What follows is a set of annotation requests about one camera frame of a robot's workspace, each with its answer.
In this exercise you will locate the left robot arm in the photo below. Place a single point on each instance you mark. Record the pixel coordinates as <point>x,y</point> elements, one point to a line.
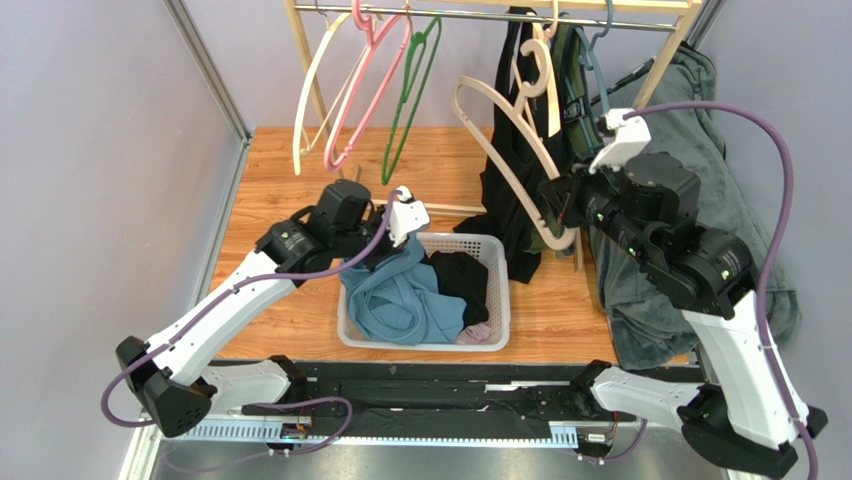
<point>168,380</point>

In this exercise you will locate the black tank top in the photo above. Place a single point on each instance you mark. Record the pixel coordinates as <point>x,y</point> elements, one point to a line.
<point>460,275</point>

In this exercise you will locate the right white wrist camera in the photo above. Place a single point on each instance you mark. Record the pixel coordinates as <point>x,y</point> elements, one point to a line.
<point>625,136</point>

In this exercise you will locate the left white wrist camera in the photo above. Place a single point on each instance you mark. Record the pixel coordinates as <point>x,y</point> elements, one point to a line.
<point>407,216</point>

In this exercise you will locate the aluminium frame post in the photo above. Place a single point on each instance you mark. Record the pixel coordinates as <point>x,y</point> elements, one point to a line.
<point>704,21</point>
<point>182,17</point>

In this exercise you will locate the green plastic hanger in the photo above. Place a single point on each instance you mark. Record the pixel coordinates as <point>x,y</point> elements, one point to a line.
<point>418,63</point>

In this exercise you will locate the beige wooden hanger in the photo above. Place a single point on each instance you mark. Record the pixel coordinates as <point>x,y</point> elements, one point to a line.
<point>519,146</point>

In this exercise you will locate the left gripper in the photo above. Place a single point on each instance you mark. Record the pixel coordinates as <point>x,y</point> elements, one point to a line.
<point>388,249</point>

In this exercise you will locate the aluminium frame post right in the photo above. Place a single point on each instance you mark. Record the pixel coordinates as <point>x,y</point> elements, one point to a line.
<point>704,21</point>

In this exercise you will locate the white plastic basket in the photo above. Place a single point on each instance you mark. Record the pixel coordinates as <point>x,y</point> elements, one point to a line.
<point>485,249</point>

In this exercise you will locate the black garment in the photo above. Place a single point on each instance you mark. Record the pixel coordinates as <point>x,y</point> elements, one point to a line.
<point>512,180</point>

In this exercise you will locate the cream plastic hanger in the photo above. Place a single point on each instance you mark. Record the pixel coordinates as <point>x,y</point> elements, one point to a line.
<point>303,144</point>

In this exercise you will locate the teal plastic hanger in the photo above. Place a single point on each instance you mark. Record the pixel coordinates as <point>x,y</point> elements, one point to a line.
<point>588,59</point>

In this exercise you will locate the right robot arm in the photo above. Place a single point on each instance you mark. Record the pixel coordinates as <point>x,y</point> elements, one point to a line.
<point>649,209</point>

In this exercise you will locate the aluminium frame post left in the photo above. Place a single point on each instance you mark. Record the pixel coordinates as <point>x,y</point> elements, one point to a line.
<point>182,17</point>

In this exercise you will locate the grey fleece blanket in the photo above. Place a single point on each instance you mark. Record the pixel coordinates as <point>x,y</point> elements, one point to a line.
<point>646,330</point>

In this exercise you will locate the blue tank top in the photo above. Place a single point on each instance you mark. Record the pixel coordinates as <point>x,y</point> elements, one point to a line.
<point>399,301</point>

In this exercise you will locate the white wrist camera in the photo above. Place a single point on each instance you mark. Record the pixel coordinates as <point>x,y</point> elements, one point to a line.
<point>625,136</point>
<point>407,216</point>

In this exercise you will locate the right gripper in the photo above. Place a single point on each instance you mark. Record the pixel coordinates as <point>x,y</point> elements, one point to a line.
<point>572,202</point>

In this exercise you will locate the mauve tank top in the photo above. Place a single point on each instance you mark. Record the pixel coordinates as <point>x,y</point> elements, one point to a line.
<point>474,334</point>

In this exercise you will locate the wooden clothes rack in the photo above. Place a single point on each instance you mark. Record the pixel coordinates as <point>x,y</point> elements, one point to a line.
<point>376,22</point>

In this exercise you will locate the light wooden hanger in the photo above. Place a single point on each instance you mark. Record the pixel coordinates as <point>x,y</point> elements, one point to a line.
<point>546,71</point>

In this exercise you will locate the olive green tank top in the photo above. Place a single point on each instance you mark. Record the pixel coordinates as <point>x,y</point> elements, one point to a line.
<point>579,139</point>

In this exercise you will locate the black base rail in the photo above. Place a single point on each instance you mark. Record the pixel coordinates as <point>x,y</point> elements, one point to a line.
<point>443,401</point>

